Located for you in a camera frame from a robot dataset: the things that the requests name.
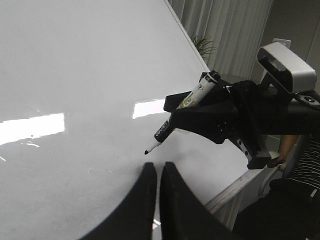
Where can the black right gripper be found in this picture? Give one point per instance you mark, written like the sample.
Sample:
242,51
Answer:
225,113

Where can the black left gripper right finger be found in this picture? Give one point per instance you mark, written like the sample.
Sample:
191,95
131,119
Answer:
182,215

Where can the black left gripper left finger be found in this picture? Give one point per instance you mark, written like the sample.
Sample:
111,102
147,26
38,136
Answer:
133,218

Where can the taped black whiteboard marker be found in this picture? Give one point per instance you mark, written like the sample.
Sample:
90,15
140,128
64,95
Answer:
190,102

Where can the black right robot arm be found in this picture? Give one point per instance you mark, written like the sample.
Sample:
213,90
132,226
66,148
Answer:
286,114

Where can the green potted plant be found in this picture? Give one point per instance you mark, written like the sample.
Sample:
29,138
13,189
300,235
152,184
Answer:
205,46

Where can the white vertical blinds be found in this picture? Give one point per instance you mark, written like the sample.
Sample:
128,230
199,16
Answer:
236,25

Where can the seated person in black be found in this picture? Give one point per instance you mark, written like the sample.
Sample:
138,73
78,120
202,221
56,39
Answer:
291,209

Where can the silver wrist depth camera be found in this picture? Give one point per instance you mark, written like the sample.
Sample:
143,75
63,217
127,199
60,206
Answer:
288,69

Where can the white whiteboard with aluminium frame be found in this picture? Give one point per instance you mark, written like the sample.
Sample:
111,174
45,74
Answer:
82,89

